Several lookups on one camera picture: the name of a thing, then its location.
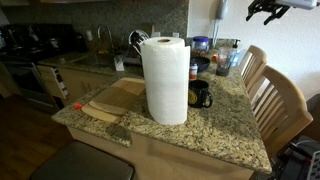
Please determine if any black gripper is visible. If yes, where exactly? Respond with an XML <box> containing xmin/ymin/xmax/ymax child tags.
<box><xmin>245</xmin><ymin>0</ymin><xmax>291</xmax><ymax>26</ymax></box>

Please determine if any wooden slatted chair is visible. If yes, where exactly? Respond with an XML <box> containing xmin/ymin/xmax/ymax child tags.
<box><xmin>251</xmin><ymin>64</ymin><xmax>314</xmax><ymax>159</ymax></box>
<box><xmin>238</xmin><ymin>44</ymin><xmax>268</xmax><ymax>101</ymax></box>

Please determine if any soap pump bottle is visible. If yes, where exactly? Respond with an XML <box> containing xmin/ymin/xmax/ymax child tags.
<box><xmin>230</xmin><ymin>39</ymin><xmax>242</xmax><ymax>68</ymax></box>

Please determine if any jar with blue lid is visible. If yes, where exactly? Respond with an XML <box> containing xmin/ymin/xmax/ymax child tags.
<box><xmin>190</xmin><ymin>35</ymin><xmax>210</xmax><ymax>59</ymax></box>

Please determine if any dark blue bowl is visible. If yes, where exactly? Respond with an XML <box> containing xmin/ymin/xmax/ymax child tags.
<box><xmin>189</xmin><ymin>55</ymin><xmax>212</xmax><ymax>74</ymax></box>

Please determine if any white orange labelled bottle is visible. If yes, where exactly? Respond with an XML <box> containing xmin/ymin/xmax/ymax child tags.
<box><xmin>188</xmin><ymin>63</ymin><xmax>199</xmax><ymax>81</ymax></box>

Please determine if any black mug yellow logo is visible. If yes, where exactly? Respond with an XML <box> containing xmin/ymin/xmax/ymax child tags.
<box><xmin>188</xmin><ymin>79</ymin><xmax>214</xmax><ymax>109</ymax></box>

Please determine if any white paper towel roll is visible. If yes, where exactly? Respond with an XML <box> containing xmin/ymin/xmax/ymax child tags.
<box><xmin>139</xmin><ymin>36</ymin><xmax>192</xmax><ymax>127</ymax></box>

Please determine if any dish rack with utensils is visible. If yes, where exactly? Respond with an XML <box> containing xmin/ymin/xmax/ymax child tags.
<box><xmin>128</xmin><ymin>29</ymin><xmax>151</xmax><ymax>56</ymax></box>

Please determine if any small white container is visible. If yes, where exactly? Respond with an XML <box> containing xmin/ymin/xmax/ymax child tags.
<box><xmin>113</xmin><ymin>54</ymin><xmax>125</xmax><ymax>72</ymax></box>

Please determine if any chrome kitchen faucet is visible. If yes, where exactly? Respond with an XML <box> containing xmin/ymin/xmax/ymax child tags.
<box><xmin>96</xmin><ymin>23</ymin><xmax>116</xmax><ymax>56</ymax></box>

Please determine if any darker wooden cutting board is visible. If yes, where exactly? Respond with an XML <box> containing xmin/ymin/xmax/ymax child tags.
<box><xmin>88</xmin><ymin>84</ymin><xmax>146</xmax><ymax>116</ymax></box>

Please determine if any kitchen sink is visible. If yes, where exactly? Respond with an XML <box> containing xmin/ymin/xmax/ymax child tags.
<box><xmin>71</xmin><ymin>53</ymin><xmax>116</xmax><ymax>68</ymax></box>

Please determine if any light wooden cutting board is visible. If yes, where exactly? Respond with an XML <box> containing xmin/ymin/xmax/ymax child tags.
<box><xmin>80</xmin><ymin>77</ymin><xmax>146</xmax><ymax>124</ymax></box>

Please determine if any open wooden drawer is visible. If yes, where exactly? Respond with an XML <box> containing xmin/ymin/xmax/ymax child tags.
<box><xmin>36</xmin><ymin>64</ymin><xmax>70</xmax><ymax>101</ymax></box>

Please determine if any grey trash bin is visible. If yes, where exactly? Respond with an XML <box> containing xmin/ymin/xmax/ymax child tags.
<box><xmin>29</xmin><ymin>139</ymin><xmax>135</xmax><ymax>180</ymax></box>

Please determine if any black stove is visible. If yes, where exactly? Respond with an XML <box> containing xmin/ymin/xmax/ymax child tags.
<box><xmin>0</xmin><ymin>23</ymin><xmax>78</xmax><ymax>111</ymax></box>

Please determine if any white wall phone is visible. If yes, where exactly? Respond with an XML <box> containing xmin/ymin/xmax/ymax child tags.
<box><xmin>212</xmin><ymin>0</ymin><xmax>230</xmax><ymax>48</ymax></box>

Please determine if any black equipment with cables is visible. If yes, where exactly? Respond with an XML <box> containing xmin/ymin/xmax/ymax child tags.
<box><xmin>276</xmin><ymin>136</ymin><xmax>320</xmax><ymax>180</ymax></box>

